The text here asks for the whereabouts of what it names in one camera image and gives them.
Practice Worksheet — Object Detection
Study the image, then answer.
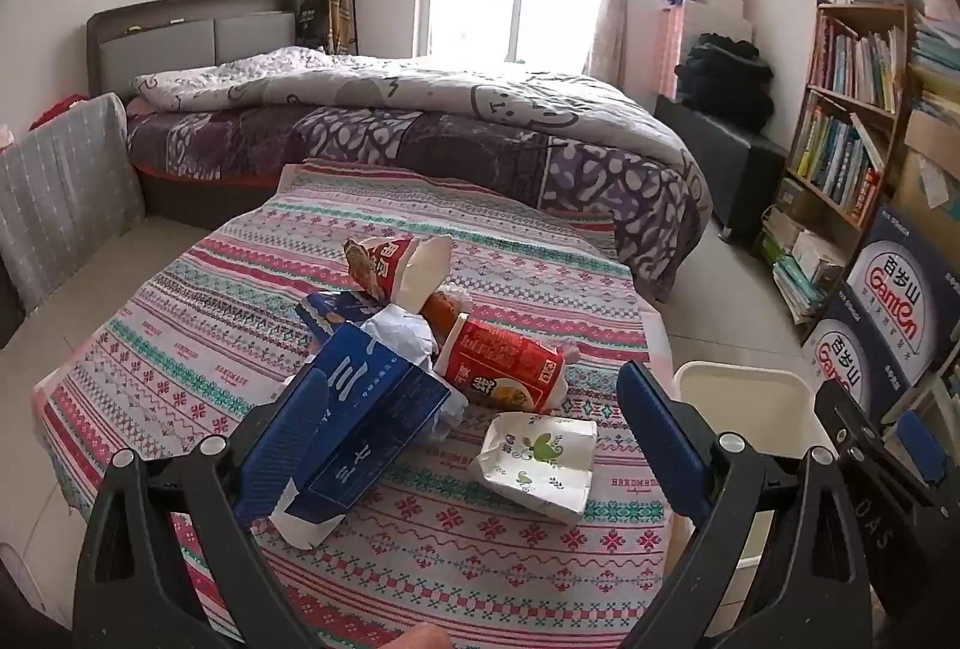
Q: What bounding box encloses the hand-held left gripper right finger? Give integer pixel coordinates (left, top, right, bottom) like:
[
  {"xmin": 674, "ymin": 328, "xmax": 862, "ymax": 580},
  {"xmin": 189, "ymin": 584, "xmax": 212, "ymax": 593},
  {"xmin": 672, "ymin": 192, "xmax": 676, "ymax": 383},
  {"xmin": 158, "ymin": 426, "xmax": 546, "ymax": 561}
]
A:
[{"xmin": 616, "ymin": 360, "xmax": 882, "ymax": 649}]

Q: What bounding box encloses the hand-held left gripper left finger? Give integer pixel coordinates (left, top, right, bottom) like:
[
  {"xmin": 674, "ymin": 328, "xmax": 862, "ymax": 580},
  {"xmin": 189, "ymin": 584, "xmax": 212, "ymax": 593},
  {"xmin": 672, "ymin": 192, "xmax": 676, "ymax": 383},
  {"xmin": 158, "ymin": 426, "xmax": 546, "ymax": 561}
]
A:
[{"xmin": 71, "ymin": 360, "xmax": 331, "ymax": 649}]

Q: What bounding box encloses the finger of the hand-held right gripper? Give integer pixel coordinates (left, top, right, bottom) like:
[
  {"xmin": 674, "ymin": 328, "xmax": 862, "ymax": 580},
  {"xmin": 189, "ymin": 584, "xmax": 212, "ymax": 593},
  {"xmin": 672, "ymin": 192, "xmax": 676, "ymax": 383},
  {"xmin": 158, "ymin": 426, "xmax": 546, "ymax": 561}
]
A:
[
  {"xmin": 881, "ymin": 409, "xmax": 960, "ymax": 492},
  {"xmin": 814, "ymin": 379, "xmax": 938, "ymax": 507}
]

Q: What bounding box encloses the white trash bin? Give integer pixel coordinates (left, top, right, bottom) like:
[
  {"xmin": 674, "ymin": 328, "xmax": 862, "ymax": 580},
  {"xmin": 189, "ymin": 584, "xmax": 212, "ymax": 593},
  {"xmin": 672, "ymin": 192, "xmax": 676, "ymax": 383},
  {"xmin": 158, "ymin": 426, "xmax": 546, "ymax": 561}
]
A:
[{"xmin": 671, "ymin": 360, "xmax": 841, "ymax": 642}]

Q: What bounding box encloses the large blue carton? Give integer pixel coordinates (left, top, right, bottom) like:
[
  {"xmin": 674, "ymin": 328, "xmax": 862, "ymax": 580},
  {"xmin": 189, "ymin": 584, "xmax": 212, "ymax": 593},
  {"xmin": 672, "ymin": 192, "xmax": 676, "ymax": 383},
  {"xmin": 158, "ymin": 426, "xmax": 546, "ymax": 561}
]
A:
[{"xmin": 232, "ymin": 322, "xmax": 470, "ymax": 549}]

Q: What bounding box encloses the person's left hand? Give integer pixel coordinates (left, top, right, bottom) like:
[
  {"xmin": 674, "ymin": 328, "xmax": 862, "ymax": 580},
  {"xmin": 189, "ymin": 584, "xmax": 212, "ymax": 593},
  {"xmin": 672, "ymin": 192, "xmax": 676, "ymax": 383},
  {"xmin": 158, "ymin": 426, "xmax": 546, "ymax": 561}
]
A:
[{"xmin": 390, "ymin": 623, "xmax": 451, "ymax": 649}]

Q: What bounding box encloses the blue white carton box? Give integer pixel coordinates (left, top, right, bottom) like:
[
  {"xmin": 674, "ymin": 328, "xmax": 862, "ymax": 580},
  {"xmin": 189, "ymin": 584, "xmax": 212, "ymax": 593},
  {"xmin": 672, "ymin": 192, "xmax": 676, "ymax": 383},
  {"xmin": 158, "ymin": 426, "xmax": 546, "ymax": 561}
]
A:
[
  {"xmin": 847, "ymin": 202, "xmax": 960, "ymax": 387},
  {"xmin": 801, "ymin": 300, "xmax": 916, "ymax": 417}
]

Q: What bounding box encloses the white paper bag green print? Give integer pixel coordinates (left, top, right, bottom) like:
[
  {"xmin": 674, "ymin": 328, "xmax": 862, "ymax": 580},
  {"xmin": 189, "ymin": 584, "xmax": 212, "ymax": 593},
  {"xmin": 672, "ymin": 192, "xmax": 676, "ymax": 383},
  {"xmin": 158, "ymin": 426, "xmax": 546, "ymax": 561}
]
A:
[{"xmin": 471, "ymin": 412, "xmax": 599, "ymax": 522}]

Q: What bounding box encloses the small blue box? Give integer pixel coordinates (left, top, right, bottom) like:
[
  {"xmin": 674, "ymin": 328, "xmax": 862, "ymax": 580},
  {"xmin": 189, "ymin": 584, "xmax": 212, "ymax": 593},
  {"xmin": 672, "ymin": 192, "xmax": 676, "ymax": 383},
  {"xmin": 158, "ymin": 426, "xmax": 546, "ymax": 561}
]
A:
[{"xmin": 294, "ymin": 290, "xmax": 383, "ymax": 342}]

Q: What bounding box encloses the pile of flat books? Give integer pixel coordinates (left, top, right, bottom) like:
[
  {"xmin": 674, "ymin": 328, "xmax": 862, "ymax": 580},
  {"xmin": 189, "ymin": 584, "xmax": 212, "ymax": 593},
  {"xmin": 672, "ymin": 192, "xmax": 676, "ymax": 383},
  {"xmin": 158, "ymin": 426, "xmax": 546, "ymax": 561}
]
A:
[{"xmin": 759, "ymin": 206, "xmax": 848, "ymax": 324}]

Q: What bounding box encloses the patterned striped tablecloth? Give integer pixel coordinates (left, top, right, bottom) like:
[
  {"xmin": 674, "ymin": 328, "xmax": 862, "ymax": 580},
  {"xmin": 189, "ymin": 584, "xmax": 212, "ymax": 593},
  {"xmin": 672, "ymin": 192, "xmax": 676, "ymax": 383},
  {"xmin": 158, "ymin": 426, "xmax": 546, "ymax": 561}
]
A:
[{"xmin": 34, "ymin": 161, "xmax": 676, "ymax": 649}]

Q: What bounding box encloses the red paper noodle cup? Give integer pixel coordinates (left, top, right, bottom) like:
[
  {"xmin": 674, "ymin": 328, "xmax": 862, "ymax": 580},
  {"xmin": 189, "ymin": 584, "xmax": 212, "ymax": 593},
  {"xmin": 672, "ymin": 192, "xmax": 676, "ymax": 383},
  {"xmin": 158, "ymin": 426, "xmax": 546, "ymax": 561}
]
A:
[{"xmin": 435, "ymin": 313, "xmax": 567, "ymax": 416}]

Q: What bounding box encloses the red carton with white flap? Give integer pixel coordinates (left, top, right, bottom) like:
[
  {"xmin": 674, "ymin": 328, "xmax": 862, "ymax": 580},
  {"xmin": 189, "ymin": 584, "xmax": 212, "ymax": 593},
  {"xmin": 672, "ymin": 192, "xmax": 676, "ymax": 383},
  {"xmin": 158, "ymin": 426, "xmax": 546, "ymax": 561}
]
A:
[{"xmin": 343, "ymin": 235, "xmax": 455, "ymax": 309}]

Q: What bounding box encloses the orange cloth scrap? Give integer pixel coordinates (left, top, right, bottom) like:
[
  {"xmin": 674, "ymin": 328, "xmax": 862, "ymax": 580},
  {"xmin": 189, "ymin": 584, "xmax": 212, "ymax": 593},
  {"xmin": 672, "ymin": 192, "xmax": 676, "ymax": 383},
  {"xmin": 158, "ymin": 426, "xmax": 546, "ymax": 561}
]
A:
[{"xmin": 424, "ymin": 287, "xmax": 473, "ymax": 336}]

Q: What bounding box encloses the row of upright books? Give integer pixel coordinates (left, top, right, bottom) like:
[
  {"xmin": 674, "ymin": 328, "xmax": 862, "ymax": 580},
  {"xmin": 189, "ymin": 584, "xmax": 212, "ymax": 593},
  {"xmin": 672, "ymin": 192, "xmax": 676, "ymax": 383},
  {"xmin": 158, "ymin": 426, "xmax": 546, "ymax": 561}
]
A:
[
  {"xmin": 806, "ymin": 14, "xmax": 906, "ymax": 113},
  {"xmin": 787, "ymin": 109, "xmax": 887, "ymax": 224}
]

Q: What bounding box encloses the purple patterned blanket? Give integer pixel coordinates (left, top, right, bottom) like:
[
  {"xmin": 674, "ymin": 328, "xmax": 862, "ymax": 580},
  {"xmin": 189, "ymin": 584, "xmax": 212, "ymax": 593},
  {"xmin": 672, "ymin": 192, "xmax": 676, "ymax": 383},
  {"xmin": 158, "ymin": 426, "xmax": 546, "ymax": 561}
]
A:
[{"xmin": 124, "ymin": 97, "xmax": 713, "ymax": 305}]

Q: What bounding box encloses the brown cardboard box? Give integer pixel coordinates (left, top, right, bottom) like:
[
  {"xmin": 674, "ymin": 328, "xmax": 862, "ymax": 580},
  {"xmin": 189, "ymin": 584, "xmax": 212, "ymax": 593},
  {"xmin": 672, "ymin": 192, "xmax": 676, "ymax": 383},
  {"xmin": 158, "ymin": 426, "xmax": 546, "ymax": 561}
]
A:
[{"xmin": 896, "ymin": 109, "xmax": 960, "ymax": 237}]

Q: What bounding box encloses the dark bed base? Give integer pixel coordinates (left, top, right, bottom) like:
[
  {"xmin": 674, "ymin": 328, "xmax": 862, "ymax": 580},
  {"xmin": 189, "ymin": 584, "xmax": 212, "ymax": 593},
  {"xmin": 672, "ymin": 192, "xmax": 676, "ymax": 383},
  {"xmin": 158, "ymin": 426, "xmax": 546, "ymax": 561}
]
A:
[{"xmin": 133, "ymin": 165, "xmax": 290, "ymax": 226}]

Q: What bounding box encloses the black bench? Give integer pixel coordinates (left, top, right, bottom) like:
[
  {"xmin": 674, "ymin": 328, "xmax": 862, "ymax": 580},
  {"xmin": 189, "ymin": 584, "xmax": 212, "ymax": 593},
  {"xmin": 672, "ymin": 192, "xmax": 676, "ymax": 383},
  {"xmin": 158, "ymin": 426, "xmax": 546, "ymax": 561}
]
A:
[{"xmin": 654, "ymin": 94, "xmax": 788, "ymax": 245}]

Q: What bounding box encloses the wooden bookshelf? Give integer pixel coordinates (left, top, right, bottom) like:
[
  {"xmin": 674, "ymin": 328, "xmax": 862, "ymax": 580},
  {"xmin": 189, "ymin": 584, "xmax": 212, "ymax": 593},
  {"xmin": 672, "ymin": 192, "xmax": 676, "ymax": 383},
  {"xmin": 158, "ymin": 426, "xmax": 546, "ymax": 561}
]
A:
[{"xmin": 757, "ymin": 0, "xmax": 946, "ymax": 327}]

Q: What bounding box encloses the black clothes pile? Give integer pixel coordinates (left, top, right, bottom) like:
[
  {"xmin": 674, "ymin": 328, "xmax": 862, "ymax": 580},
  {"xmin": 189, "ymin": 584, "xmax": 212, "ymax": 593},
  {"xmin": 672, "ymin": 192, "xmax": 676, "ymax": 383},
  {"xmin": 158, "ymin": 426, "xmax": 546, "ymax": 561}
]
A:
[{"xmin": 673, "ymin": 32, "xmax": 775, "ymax": 132}]

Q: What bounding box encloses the stack of pale books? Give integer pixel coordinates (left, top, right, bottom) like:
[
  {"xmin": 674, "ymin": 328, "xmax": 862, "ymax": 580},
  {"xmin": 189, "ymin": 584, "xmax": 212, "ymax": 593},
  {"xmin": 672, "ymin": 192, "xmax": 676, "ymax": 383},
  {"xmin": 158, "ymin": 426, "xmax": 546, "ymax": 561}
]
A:
[{"xmin": 911, "ymin": 14, "xmax": 960, "ymax": 125}]

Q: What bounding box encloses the printed grey quilt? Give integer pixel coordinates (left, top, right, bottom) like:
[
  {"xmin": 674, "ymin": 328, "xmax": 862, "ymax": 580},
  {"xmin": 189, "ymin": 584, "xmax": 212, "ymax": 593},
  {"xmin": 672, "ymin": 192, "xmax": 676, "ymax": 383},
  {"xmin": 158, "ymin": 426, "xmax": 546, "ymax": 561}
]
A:
[{"xmin": 131, "ymin": 47, "xmax": 691, "ymax": 170}]

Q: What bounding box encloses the pink cabinet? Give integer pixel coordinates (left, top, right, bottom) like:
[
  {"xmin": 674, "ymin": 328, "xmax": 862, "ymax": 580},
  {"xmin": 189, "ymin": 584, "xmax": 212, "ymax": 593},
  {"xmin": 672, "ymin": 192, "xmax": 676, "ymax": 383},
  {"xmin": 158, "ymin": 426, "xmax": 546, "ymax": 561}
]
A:
[{"xmin": 656, "ymin": 0, "xmax": 755, "ymax": 95}]

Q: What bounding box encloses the red cloth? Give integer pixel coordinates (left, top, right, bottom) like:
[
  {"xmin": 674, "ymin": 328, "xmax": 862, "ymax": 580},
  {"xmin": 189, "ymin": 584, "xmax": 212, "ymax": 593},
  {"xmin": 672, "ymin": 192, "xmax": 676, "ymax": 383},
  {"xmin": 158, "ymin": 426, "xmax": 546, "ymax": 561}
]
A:
[{"xmin": 30, "ymin": 92, "xmax": 85, "ymax": 128}]

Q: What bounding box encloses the grey bed headboard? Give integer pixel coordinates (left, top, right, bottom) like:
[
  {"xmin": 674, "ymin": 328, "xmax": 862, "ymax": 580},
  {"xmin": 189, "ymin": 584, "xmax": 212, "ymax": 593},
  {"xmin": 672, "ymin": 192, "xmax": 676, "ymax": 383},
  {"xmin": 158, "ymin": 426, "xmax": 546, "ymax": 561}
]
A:
[{"xmin": 86, "ymin": 0, "xmax": 297, "ymax": 95}]

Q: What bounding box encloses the black bag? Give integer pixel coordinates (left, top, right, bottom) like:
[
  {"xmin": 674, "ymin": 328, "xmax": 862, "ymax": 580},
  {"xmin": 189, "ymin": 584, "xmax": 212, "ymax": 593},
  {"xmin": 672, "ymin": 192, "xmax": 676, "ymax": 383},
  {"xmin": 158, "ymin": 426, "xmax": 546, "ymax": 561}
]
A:
[{"xmin": 295, "ymin": 0, "xmax": 331, "ymax": 50}]

